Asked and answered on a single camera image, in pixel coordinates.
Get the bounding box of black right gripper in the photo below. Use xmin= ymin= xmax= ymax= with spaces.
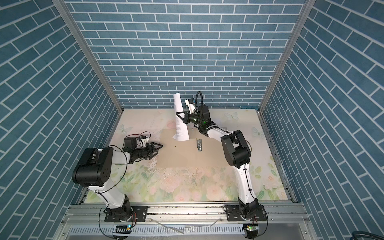
xmin=177 ymin=111 xmax=205 ymax=127

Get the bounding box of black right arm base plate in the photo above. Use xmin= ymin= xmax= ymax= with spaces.
xmin=223 ymin=205 xmax=268 ymax=222

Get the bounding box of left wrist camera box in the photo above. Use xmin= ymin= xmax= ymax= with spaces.
xmin=123 ymin=137 xmax=139 ymax=153

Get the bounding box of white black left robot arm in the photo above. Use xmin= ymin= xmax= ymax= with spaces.
xmin=72 ymin=142 xmax=163 ymax=222

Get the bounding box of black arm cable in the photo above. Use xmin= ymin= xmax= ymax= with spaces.
xmin=194 ymin=91 xmax=229 ymax=136
xmin=97 ymin=131 xmax=152 ymax=238

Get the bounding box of aluminium right corner post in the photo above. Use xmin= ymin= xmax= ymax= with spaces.
xmin=259 ymin=0 xmax=316 ymax=113

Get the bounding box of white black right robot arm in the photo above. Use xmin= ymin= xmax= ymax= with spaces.
xmin=176 ymin=111 xmax=261 ymax=220

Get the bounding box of white printed text sheet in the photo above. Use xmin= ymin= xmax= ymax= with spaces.
xmin=173 ymin=93 xmax=190 ymax=142

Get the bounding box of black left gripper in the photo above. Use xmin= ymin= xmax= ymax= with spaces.
xmin=132 ymin=142 xmax=162 ymax=160

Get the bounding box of aluminium front rail frame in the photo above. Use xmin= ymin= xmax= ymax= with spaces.
xmin=54 ymin=201 xmax=317 ymax=240

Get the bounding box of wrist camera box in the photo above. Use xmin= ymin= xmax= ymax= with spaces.
xmin=185 ymin=99 xmax=210 ymax=118
xmin=123 ymin=137 xmax=139 ymax=153

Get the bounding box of aluminium left corner post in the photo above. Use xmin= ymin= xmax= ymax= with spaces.
xmin=52 ymin=0 xmax=124 ymax=114

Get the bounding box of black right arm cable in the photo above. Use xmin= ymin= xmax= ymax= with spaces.
xmin=194 ymin=91 xmax=229 ymax=136

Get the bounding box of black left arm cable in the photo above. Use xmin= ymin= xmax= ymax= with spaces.
xmin=97 ymin=131 xmax=152 ymax=238

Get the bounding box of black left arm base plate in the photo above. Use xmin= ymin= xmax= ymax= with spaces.
xmin=103 ymin=206 xmax=148 ymax=223

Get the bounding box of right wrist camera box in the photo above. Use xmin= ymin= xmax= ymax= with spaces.
xmin=185 ymin=99 xmax=210 ymax=118

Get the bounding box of aluminium corner post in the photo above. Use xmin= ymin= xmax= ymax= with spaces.
xmin=52 ymin=0 xmax=124 ymax=114
xmin=259 ymin=0 xmax=316 ymax=113

